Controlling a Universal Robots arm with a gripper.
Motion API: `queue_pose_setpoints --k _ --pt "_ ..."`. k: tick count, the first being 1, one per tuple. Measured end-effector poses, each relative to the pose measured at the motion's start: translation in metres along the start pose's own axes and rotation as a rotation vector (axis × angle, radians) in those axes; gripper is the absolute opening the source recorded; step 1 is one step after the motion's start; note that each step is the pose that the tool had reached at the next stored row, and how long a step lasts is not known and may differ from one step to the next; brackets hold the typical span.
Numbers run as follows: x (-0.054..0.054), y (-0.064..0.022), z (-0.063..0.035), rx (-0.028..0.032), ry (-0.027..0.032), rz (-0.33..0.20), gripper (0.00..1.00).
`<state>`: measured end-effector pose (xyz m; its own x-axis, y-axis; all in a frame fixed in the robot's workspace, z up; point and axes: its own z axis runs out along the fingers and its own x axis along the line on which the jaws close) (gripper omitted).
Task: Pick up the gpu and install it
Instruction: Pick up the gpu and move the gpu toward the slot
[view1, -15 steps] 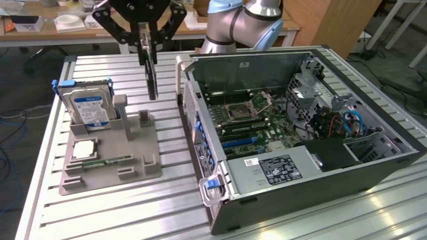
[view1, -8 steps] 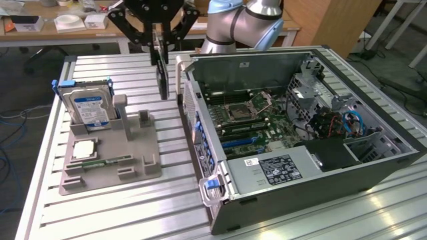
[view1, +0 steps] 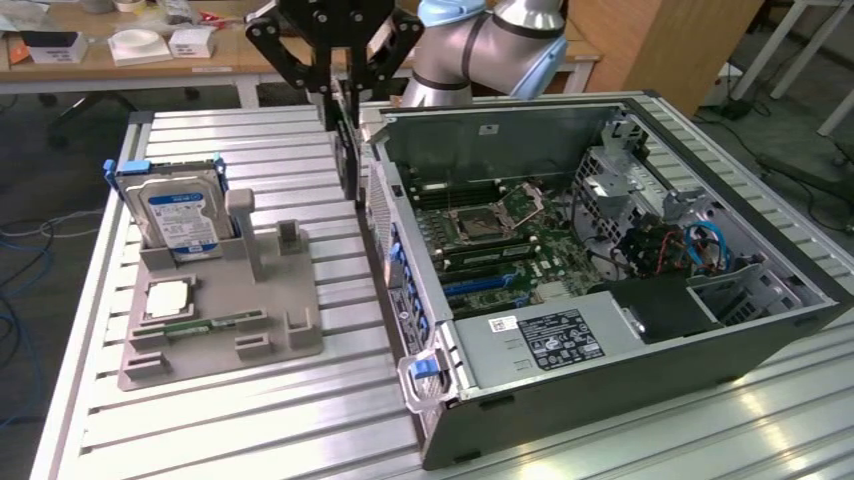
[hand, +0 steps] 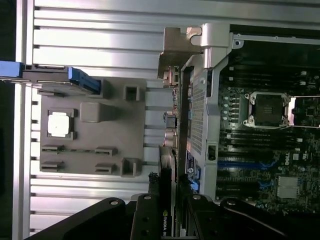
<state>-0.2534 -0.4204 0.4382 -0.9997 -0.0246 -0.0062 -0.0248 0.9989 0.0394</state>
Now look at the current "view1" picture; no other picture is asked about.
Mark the CPU socket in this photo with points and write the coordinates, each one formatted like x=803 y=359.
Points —
x=476 y=223

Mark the white box with round hollow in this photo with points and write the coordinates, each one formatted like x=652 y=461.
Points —
x=140 y=52

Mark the blue card retention clip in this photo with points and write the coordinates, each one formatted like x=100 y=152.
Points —
x=412 y=299
x=401 y=256
x=417 y=320
x=407 y=277

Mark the white tape roll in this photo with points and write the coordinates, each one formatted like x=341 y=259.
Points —
x=126 y=5

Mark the perforated metal disk bay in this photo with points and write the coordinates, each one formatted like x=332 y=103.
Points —
x=603 y=192

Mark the metal socket cover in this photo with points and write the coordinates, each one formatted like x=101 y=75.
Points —
x=527 y=200

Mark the black open PC case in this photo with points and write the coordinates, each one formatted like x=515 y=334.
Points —
x=667 y=390

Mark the small white labelled box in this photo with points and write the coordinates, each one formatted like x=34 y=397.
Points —
x=189 y=45

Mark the grey parts rack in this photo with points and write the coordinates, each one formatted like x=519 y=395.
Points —
x=267 y=300

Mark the grey sheet metal disk bay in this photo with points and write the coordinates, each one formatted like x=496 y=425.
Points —
x=767 y=295

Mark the orange packet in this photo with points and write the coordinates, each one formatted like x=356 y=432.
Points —
x=14 y=52

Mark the silver chipset heatsink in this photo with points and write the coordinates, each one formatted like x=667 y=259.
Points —
x=556 y=291

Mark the grey power supply unit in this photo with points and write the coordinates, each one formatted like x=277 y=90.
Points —
x=493 y=350

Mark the silver CPU chip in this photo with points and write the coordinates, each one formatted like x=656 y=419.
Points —
x=169 y=298

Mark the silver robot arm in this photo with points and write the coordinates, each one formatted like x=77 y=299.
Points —
x=467 y=50

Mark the black chair base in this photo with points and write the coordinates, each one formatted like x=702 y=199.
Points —
x=86 y=107

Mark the green RAM stick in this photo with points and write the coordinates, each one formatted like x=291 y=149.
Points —
x=193 y=326

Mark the wooden cabinet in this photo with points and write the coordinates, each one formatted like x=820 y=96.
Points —
x=653 y=50

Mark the green motherboard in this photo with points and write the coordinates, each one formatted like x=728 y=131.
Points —
x=540 y=250

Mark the black plastic cover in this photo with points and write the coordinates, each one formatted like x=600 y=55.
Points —
x=667 y=310

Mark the grey cup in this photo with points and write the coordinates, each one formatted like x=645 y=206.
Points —
x=98 y=5

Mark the black power adapter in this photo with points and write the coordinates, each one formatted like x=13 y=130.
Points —
x=736 y=109

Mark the green graphics card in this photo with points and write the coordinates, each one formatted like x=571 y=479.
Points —
x=348 y=160

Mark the white table frame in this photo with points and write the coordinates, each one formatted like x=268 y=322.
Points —
x=762 y=54

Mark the wooden desk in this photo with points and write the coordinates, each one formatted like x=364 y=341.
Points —
x=93 y=72

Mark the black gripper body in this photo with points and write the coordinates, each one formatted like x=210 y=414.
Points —
x=336 y=22

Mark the blue case release latch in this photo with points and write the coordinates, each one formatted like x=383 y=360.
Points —
x=421 y=370

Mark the hard disk with blue bracket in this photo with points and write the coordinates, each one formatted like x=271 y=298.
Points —
x=176 y=210

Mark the dark RAM stick with labels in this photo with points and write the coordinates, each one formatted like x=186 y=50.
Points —
x=485 y=255

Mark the blue expansion slot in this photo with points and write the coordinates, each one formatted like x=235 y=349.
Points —
x=480 y=283

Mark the white box with black lid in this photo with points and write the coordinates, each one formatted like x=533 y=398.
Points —
x=56 y=52

